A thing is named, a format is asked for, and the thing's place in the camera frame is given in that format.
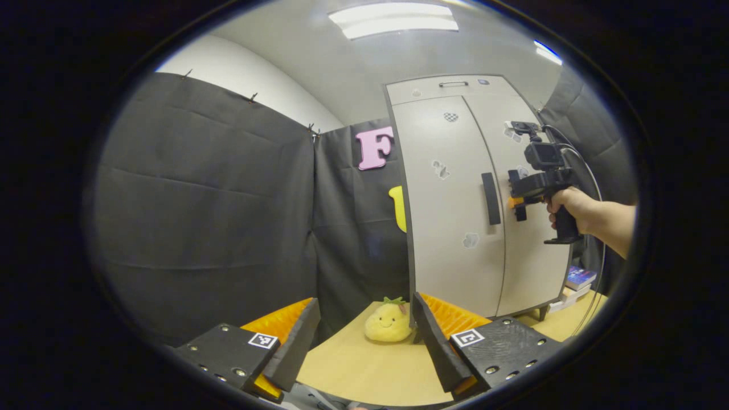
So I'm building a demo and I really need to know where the grey double-door shoe cabinet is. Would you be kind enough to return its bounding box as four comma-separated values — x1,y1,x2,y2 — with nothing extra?
383,74,576,322

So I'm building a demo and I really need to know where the blue book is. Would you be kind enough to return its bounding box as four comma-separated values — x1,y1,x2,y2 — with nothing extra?
566,265,597,291

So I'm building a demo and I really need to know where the large ceiling light panel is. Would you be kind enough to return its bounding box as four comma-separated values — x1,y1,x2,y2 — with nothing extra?
329,3,459,39

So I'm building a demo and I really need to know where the yellow plush toy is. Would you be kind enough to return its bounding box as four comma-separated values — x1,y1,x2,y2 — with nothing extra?
364,297,413,343

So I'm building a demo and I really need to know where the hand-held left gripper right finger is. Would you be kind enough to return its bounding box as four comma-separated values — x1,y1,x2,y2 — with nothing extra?
412,292,564,402

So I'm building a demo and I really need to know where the small ceiling light panel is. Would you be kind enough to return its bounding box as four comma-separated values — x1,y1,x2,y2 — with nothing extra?
534,40,563,65

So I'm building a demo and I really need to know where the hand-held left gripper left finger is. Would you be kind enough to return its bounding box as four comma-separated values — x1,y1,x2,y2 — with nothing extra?
171,297,321,404

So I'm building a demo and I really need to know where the grey shoe cabinet door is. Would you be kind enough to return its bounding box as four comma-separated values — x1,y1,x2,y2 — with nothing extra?
392,96,506,318
462,91,572,317

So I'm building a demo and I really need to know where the black backdrop cloth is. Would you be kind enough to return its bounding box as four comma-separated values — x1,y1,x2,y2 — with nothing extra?
91,68,638,348

